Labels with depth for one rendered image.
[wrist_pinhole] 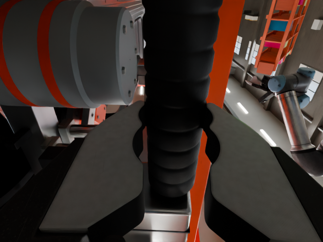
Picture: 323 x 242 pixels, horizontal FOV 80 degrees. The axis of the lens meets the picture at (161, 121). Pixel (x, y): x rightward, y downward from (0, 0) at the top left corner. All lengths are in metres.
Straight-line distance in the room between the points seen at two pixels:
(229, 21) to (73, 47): 0.57
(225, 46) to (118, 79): 0.56
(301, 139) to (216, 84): 0.47
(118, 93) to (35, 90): 0.10
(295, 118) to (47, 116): 0.95
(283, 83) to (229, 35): 0.41
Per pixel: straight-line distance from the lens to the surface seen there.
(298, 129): 1.05
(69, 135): 0.41
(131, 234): 0.18
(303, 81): 1.14
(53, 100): 0.28
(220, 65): 0.76
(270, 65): 5.89
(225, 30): 0.73
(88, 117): 0.53
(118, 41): 0.23
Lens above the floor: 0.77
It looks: 33 degrees up
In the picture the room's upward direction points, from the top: 179 degrees counter-clockwise
